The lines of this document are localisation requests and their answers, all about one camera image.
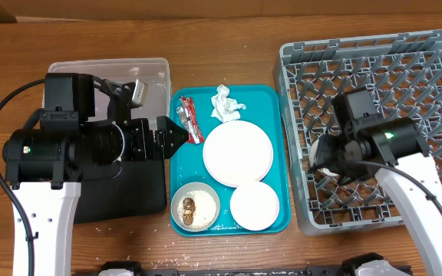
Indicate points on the brown food piece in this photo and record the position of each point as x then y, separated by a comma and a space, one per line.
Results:
189, 209

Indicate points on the crumpled white tissue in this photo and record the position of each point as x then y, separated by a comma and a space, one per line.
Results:
225, 109

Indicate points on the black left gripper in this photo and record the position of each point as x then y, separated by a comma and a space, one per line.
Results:
143, 148

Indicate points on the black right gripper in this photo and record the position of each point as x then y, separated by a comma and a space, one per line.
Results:
326, 146

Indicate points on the large white plate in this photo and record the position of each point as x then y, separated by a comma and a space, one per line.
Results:
237, 152

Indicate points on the grey bowl with rice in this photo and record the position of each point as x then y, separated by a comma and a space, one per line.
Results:
207, 206

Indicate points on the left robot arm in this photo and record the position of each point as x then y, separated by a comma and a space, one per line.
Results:
81, 158

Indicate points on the teal plastic tray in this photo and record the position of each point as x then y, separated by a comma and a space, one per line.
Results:
262, 109

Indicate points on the pink bowl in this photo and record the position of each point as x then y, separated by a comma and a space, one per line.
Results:
254, 206

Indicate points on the grey dish rack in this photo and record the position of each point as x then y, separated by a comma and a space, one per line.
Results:
403, 73

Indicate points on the black plastic bin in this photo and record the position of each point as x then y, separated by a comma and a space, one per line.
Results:
121, 190

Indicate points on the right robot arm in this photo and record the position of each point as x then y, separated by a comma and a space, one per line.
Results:
397, 156

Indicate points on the red foil wrapper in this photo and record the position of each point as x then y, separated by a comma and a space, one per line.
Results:
186, 111

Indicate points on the clear plastic bin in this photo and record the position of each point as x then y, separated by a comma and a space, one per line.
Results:
154, 72

